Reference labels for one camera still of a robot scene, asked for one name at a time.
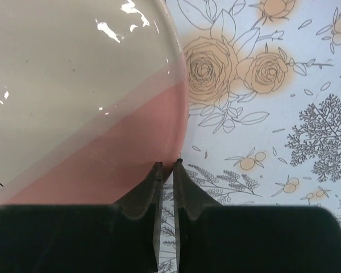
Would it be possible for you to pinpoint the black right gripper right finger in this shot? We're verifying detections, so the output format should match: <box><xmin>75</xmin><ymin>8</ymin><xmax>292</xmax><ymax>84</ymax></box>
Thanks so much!
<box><xmin>173</xmin><ymin>160</ymin><xmax>341</xmax><ymax>272</ymax></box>

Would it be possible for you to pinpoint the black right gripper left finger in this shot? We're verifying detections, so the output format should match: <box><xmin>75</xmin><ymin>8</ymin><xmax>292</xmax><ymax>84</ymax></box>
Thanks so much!
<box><xmin>0</xmin><ymin>162</ymin><xmax>163</xmax><ymax>272</ymax></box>

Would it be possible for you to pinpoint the pink bottom plate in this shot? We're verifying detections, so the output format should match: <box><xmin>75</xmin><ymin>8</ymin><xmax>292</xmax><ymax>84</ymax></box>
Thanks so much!
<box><xmin>0</xmin><ymin>1</ymin><xmax>188</xmax><ymax>205</ymax></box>

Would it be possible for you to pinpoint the floral tablecloth mat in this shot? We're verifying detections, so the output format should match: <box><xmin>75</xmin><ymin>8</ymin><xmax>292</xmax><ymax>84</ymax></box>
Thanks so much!
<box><xmin>159</xmin><ymin>1</ymin><xmax>341</xmax><ymax>272</ymax></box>

